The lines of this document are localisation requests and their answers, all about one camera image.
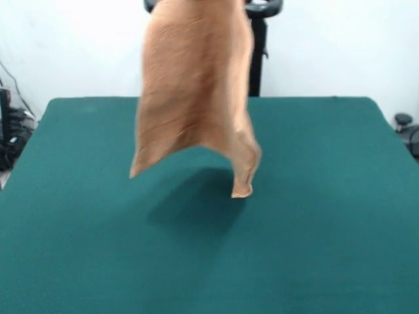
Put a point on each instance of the tan terry towel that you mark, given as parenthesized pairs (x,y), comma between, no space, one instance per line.
(193,91)

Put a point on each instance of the dark green table cloth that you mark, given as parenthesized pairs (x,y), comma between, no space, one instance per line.
(98,245)

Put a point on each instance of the grey office chair base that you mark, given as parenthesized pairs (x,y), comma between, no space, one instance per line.
(403,119)

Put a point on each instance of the black computer tower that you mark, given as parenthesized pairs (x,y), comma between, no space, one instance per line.
(4,111)

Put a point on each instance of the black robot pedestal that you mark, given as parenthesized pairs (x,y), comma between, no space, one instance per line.
(258,49)

